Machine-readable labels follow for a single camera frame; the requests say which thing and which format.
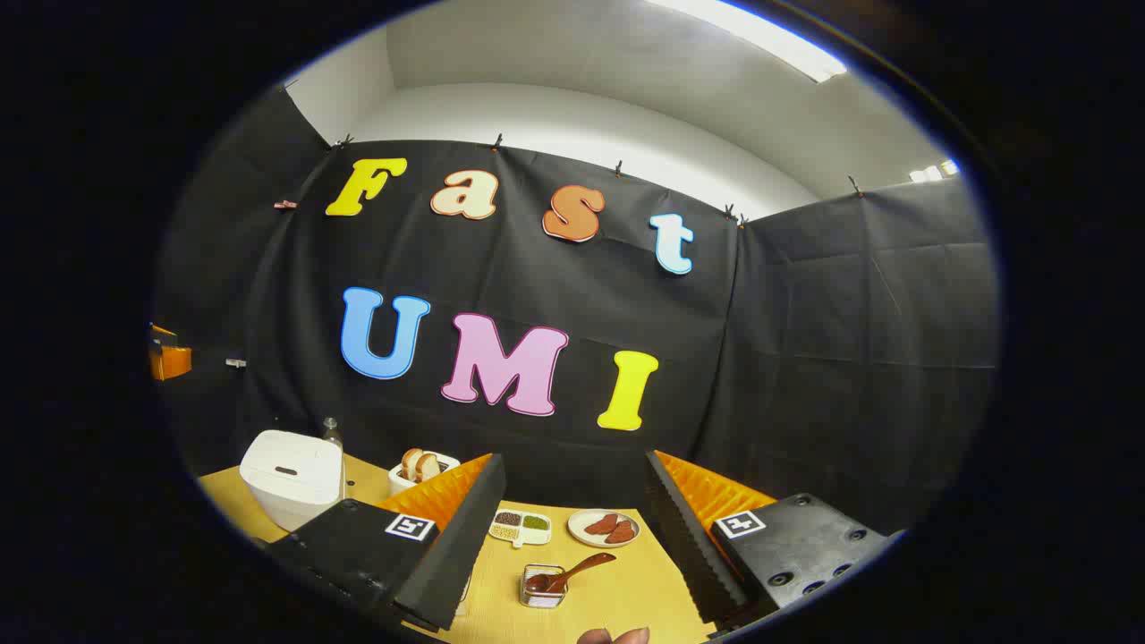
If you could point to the black backdrop cloth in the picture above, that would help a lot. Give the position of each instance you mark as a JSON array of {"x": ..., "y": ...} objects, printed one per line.
[{"x": 537, "y": 268}]

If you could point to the white rice cooker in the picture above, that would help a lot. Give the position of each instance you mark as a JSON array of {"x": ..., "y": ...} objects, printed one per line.
[{"x": 286, "y": 483}]

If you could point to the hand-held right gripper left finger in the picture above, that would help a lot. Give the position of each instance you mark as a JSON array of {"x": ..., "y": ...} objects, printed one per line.
[{"x": 465, "y": 537}]

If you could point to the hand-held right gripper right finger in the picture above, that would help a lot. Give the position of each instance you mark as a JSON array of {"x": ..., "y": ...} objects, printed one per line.
[{"x": 684, "y": 546}]

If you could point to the white divided bean dish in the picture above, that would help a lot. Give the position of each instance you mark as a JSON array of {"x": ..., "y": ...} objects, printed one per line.
[{"x": 519, "y": 535}]

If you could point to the brown wooden spoon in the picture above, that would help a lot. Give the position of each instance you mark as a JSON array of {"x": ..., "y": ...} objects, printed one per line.
[{"x": 581, "y": 568}]

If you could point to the toast bread slice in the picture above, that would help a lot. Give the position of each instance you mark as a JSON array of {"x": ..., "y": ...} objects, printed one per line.
[
  {"x": 411, "y": 463},
  {"x": 429, "y": 466}
]

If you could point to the red meat slice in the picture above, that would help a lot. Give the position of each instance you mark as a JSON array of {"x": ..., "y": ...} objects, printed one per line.
[
  {"x": 621, "y": 533},
  {"x": 601, "y": 524}
]

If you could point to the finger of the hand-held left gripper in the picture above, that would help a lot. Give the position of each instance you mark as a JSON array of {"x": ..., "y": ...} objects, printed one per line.
[{"x": 172, "y": 360}]

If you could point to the white toaster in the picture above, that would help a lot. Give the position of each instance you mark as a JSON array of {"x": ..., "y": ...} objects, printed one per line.
[{"x": 398, "y": 485}]

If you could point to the small glass bottle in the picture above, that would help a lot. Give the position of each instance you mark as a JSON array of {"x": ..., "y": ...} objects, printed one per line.
[{"x": 332, "y": 434}]

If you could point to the small ceiling light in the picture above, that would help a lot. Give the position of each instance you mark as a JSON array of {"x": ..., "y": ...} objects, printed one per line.
[{"x": 935, "y": 170}]

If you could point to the white oval plate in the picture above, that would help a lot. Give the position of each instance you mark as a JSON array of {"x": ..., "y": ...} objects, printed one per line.
[{"x": 581, "y": 535}]

